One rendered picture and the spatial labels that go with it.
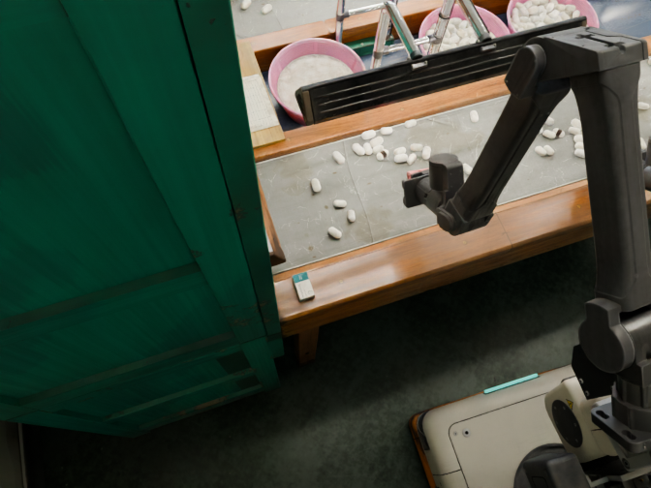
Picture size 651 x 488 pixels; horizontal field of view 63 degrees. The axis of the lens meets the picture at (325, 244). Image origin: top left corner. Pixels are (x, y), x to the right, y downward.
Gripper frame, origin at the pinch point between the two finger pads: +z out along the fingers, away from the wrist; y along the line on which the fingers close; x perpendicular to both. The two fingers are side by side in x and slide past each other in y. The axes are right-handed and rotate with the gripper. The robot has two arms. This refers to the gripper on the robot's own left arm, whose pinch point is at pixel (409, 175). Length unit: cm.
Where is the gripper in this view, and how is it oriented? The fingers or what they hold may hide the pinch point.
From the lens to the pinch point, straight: 126.1
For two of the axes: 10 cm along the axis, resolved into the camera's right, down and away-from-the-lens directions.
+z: -2.8, -4.4, 8.5
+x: 1.6, 8.5, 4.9
